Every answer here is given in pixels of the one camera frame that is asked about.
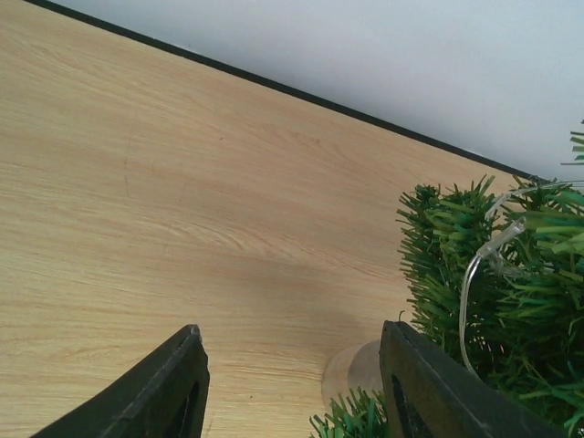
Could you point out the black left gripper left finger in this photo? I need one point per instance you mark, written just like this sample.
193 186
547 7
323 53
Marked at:
164 395

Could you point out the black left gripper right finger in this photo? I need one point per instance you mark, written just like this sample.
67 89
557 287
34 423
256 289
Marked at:
430 395

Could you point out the clear led string lights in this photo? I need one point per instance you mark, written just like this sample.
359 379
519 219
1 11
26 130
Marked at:
490 251

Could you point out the small green christmas tree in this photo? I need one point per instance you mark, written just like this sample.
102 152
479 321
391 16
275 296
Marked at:
524 334

